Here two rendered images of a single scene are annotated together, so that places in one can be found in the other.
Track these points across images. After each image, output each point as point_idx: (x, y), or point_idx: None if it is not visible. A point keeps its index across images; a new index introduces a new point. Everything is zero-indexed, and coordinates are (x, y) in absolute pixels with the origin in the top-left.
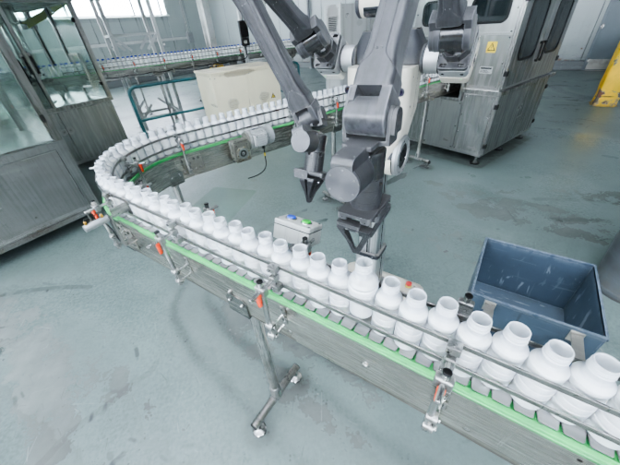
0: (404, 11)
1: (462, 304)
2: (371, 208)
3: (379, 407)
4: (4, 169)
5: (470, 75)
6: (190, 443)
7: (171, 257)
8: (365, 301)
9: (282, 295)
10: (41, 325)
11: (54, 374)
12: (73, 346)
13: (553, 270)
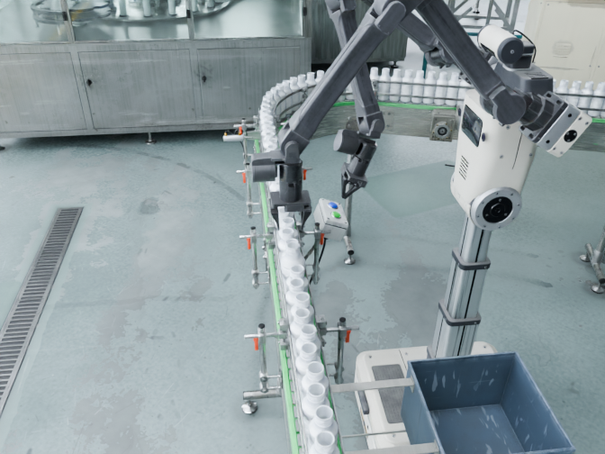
0: (318, 93)
1: (338, 323)
2: (283, 199)
3: None
4: (249, 51)
5: (562, 150)
6: (201, 369)
7: (249, 190)
8: (284, 276)
9: (274, 256)
10: (191, 208)
11: (170, 251)
12: (194, 240)
13: (547, 433)
